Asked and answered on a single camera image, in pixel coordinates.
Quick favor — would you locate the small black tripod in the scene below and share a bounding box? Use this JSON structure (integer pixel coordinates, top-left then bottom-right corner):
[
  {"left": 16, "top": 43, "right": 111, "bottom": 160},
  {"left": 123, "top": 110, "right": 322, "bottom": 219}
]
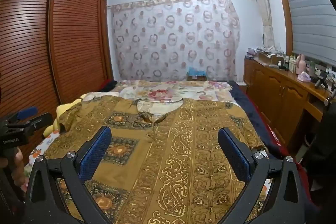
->
[{"left": 314, "top": 69, "right": 329, "bottom": 90}]

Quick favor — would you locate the person's dark clothing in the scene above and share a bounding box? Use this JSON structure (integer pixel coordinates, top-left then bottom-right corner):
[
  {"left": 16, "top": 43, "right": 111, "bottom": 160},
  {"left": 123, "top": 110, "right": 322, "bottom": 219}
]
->
[{"left": 297, "top": 98, "right": 336, "bottom": 224}]

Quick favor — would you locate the circle patterned sheer curtain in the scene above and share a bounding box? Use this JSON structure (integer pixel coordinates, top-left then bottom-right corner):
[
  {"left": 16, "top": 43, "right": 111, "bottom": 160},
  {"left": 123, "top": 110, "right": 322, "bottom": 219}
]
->
[{"left": 108, "top": 0, "right": 240, "bottom": 81}]

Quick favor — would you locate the brown louvered wooden wardrobe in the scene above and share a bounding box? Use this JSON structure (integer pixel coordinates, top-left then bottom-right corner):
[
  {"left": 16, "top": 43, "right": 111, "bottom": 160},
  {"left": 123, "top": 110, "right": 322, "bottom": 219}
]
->
[{"left": 0, "top": 0, "right": 114, "bottom": 169}]

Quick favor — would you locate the floral blanket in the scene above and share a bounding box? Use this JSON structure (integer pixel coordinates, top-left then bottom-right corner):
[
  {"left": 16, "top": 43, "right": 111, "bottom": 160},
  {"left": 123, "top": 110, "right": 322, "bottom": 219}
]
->
[{"left": 110, "top": 80, "right": 237, "bottom": 109}]

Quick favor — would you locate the person's left hand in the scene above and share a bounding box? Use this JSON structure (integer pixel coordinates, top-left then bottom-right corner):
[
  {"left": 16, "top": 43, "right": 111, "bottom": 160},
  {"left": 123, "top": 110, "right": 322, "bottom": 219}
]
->
[{"left": 0, "top": 147, "right": 26, "bottom": 188}]

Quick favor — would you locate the blue topped box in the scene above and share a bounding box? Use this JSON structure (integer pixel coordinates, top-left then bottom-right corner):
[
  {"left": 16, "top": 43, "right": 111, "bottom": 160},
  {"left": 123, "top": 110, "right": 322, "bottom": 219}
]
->
[{"left": 186, "top": 67, "right": 207, "bottom": 81}]

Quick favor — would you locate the beige pillow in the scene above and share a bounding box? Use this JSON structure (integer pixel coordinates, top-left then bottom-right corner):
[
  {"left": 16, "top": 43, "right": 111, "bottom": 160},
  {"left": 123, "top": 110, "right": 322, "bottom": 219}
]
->
[{"left": 80, "top": 92, "right": 120, "bottom": 102}]

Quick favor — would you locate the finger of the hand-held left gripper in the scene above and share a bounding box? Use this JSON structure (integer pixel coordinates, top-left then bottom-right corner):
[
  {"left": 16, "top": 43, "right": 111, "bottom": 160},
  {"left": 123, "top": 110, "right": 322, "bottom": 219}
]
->
[
  {"left": 10, "top": 113, "right": 53, "bottom": 135},
  {"left": 5, "top": 107, "right": 38, "bottom": 125}
]

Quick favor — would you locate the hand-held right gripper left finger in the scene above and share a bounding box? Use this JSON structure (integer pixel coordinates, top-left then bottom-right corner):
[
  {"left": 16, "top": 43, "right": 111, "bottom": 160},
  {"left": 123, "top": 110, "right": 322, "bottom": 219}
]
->
[{"left": 25, "top": 126, "right": 116, "bottom": 224}]

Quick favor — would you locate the golden brown patterned shirt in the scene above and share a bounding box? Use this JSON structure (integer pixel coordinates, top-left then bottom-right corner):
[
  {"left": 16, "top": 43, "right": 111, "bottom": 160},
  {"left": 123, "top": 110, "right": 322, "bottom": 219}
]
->
[{"left": 43, "top": 98, "right": 267, "bottom": 224}]

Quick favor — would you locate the brown wooden cabinet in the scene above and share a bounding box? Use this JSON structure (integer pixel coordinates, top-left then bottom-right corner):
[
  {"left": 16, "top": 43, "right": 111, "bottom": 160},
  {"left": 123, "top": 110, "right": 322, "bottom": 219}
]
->
[{"left": 244, "top": 56, "right": 336, "bottom": 151}]

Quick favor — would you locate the beige tied curtain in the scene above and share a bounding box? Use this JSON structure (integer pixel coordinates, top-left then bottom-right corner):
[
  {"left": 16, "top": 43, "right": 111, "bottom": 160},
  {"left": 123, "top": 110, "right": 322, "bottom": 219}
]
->
[{"left": 249, "top": 0, "right": 276, "bottom": 51}]

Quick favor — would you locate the dark navy blanket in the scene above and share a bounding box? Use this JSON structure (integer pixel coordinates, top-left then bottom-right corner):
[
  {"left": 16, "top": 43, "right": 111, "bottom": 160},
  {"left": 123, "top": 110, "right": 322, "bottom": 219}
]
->
[{"left": 228, "top": 81, "right": 269, "bottom": 138}]

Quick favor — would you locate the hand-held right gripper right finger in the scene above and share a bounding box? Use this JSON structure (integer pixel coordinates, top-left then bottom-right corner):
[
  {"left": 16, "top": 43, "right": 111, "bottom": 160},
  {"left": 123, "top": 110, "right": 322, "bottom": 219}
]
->
[{"left": 218, "top": 127, "right": 311, "bottom": 224}]

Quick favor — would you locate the yellow plush toy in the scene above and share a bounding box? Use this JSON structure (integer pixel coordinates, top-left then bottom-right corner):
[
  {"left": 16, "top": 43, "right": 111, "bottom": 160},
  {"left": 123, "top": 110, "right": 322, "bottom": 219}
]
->
[{"left": 43, "top": 103, "right": 82, "bottom": 138}]

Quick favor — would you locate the wooden desk tray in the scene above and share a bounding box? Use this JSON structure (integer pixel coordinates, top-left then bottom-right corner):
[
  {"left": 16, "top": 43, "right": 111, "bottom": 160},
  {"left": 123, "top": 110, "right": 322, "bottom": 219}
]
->
[{"left": 259, "top": 52, "right": 284, "bottom": 65}]

